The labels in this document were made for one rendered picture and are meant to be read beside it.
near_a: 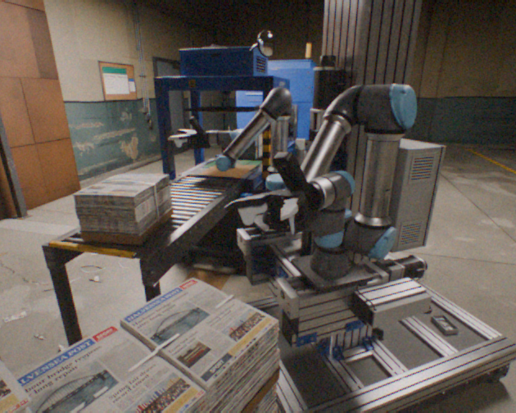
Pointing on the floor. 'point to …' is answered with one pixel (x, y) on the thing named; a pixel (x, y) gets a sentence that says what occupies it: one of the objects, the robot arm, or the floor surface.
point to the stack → (165, 360)
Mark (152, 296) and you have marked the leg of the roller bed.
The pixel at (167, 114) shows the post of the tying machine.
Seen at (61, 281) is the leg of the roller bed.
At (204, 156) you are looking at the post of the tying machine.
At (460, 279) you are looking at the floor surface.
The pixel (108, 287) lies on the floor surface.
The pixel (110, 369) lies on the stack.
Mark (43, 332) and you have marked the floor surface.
